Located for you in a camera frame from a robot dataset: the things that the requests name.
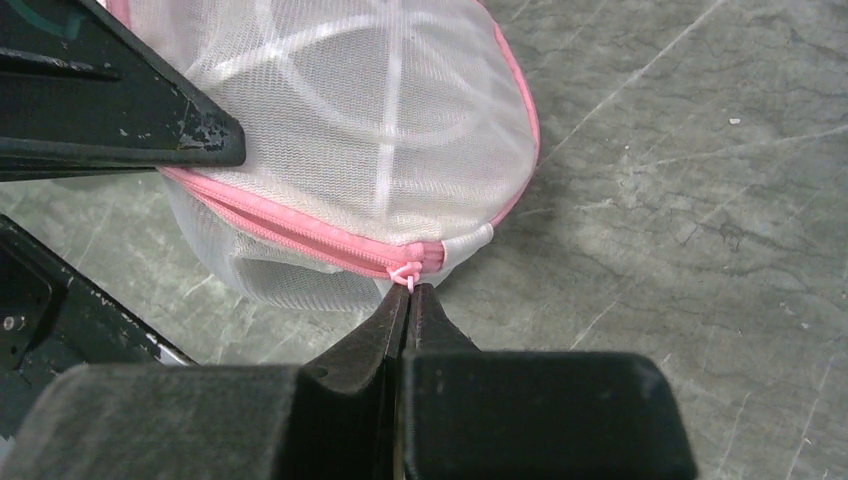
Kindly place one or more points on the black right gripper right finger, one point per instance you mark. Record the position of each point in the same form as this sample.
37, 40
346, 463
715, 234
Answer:
466, 413

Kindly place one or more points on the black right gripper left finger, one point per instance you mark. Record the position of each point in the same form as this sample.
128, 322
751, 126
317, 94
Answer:
331, 418

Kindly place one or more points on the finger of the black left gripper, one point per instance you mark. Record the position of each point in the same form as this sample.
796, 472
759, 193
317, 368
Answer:
82, 95
54, 318

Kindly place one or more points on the pink rimmed mesh laundry bag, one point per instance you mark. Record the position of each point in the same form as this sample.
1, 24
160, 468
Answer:
385, 140

